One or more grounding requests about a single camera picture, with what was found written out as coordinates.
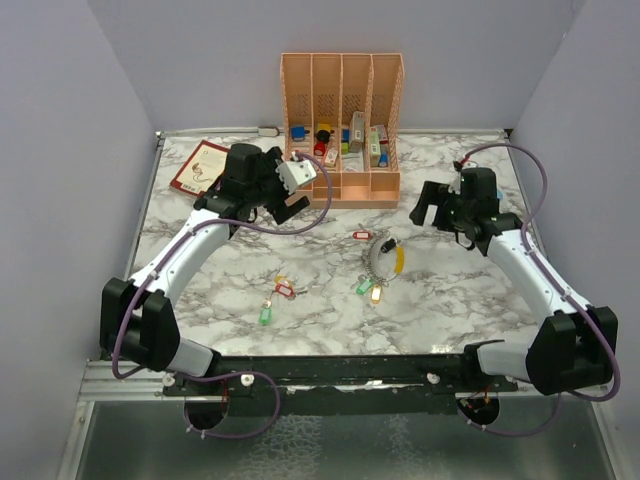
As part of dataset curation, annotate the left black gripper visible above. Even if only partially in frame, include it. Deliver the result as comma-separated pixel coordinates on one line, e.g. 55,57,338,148
247,149,310,224

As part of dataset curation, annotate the metal coil keyring yellow handle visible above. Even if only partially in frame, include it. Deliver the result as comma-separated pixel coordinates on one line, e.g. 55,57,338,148
361,230,405,287

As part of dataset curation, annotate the black tag key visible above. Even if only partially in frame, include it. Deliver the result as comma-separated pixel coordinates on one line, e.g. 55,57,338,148
380,238,400,254

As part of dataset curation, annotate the red tag key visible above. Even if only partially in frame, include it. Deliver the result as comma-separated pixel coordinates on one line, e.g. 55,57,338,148
352,224,374,241
274,283,306,300

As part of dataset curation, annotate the green tag key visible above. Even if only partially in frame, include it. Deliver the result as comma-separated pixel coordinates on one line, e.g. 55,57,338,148
356,278,373,295
259,299,272,325

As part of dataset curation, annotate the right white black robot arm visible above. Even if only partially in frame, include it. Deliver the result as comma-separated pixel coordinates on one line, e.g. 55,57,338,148
409,167,618,395

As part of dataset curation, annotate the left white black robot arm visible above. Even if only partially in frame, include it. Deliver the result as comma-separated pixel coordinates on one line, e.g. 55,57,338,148
99,143,317,395

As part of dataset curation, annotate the red cover paperback book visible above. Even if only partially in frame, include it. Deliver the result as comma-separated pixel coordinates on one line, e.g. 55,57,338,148
170,140,229,197

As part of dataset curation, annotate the red black bottle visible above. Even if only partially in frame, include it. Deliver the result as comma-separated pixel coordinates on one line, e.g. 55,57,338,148
313,129,331,157

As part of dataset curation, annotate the yellow tag key lower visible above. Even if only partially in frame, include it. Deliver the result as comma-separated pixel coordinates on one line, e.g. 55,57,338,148
274,274,293,287

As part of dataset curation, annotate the yellow tag key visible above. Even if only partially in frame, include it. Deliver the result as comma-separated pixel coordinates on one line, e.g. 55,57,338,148
274,274,293,287
370,284,383,305

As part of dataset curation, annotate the yellow tag key upper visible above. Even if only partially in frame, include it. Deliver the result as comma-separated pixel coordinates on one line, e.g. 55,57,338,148
370,284,383,305

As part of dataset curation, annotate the grey green box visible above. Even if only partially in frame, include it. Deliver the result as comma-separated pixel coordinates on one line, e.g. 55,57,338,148
348,111,365,153

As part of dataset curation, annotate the peach plastic desk organizer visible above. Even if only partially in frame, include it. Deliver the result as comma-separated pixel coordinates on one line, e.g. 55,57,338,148
280,53,405,209

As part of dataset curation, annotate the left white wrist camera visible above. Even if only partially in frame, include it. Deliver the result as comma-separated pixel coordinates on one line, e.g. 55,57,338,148
276,154,317,195

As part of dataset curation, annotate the white adapter at wall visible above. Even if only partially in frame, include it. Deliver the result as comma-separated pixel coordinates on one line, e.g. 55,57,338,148
257,126,280,138

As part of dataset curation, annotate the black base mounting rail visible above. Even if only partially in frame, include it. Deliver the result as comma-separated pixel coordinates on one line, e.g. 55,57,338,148
163,354,516,416

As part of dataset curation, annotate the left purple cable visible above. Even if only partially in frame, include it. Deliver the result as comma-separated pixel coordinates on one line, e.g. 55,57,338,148
110,149,334,440

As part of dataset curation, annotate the aluminium frame rail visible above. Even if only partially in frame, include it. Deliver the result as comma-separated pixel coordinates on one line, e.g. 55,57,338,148
79,359,609,401

